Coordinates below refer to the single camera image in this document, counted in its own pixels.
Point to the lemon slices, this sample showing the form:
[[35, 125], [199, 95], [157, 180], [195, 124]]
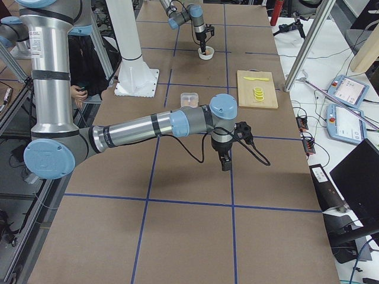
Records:
[[258, 93]]

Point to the black tripod handle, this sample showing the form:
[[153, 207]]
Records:
[[296, 25]]

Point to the black laptop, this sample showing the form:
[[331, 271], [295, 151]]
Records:
[[356, 178]]

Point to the white centre column mount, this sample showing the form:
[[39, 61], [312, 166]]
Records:
[[135, 78]]

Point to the yellow plastic knife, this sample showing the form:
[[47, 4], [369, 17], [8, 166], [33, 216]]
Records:
[[259, 79]]

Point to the aluminium frame post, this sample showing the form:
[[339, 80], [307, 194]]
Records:
[[321, 16]]

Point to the far teach pendant tablet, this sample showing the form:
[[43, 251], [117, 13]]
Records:
[[348, 91]]

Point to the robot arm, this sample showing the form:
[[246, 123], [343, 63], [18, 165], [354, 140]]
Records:
[[191, 12], [57, 145]]

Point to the metal reacher grabber stick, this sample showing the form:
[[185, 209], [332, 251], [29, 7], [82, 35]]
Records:
[[333, 99]]

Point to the clear plastic egg box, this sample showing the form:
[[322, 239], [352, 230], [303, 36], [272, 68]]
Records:
[[189, 99]]

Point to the black box with label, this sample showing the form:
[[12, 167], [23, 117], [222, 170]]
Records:
[[327, 194]]

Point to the wooden cutting board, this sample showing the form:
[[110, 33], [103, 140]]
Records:
[[245, 90]]

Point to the white bowl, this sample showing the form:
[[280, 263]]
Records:
[[205, 57]]

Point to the near teach pendant tablet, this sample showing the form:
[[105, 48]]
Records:
[[344, 126]]

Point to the seated person dark jacket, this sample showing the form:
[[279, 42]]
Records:
[[87, 77]]

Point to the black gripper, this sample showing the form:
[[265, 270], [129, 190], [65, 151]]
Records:
[[200, 35], [220, 146]]

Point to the teach pendant tablet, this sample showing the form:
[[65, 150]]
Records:
[[344, 126], [348, 91]]

